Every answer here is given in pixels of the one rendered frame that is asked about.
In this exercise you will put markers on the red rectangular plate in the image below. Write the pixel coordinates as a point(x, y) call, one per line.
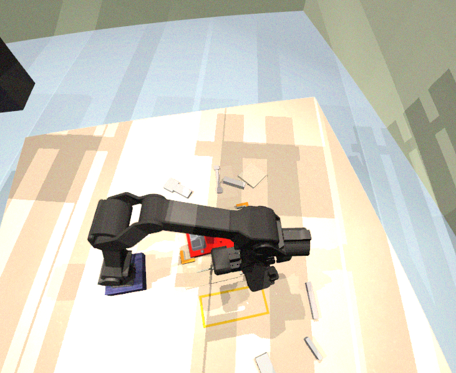
point(202, 245)

